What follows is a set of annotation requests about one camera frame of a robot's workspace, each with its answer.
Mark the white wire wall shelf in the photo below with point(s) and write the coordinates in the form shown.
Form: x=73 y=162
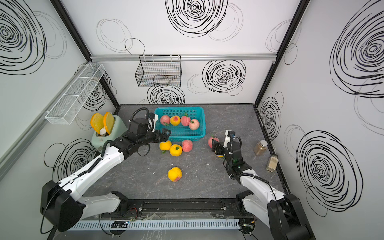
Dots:
x=67 y=107

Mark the black wire wall basket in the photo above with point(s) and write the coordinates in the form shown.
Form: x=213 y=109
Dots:
x=159 y=69

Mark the yellow peach with leaf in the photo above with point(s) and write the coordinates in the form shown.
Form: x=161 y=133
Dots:
x=176 y=150

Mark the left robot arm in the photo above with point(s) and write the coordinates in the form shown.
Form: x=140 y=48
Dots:
x=63 y=203

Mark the yellow toast slice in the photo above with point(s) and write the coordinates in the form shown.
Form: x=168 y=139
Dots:
x=97 y=122
x=108 y=122

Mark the yellow toast slice left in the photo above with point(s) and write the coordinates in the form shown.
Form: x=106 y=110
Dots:
x=97 y=122

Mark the white slotted cable duct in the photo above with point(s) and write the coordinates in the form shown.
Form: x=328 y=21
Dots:
x=208 y=224

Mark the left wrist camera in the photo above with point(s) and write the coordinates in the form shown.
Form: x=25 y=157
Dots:
x=152 y=118

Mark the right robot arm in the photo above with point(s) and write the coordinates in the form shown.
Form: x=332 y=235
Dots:
x=282 y=213

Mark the yellow toast slice right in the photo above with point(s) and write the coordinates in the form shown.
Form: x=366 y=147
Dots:
x=108 y=122

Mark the yellow peach red spot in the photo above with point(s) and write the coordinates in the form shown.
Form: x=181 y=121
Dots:
x=175 y=120

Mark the mint green toaster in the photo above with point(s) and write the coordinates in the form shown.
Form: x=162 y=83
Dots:
x=118 y=129

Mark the yellow peach front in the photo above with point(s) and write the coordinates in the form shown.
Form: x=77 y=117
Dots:
x=175 y=174

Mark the pink peach front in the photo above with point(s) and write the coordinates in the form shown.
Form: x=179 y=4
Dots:
x=194 y=124

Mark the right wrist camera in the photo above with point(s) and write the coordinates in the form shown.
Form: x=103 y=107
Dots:
x=229 y=136

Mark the small brown glass bottle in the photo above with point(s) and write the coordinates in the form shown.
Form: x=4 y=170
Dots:
x=261 y=147

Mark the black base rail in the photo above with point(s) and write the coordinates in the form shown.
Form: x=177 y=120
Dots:
x=227 y=207

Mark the pink peach with leaf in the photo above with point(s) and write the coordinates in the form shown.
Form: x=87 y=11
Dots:
x=185 y=120

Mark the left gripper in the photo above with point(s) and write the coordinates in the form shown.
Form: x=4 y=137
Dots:
x=164 y=137

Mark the pale beige glass bottle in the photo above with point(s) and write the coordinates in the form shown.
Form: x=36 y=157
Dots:
x=272 y=163

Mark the teal plastic basket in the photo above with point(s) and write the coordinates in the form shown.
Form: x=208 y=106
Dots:
x=180 y=132

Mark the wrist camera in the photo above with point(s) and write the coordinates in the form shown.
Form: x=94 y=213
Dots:
x=229 y=136
x=152 y=118

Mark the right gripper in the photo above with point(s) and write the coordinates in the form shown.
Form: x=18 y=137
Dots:
x=215 y=146

